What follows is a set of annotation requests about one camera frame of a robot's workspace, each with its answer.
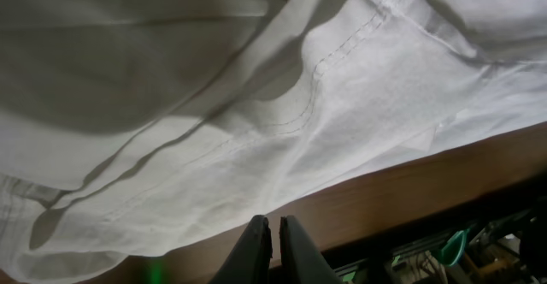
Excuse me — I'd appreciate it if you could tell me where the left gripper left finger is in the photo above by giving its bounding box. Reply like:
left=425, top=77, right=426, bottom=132
left=209, top=215, right=273, bottom=284

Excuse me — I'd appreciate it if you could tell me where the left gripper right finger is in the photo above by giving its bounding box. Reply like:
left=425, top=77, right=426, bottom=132
left=279, top=216, right=343, bottom=284

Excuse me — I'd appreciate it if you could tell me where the white t-shirt with logo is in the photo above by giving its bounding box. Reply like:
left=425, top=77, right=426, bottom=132
left=1, top=0, right=546, bottom=283

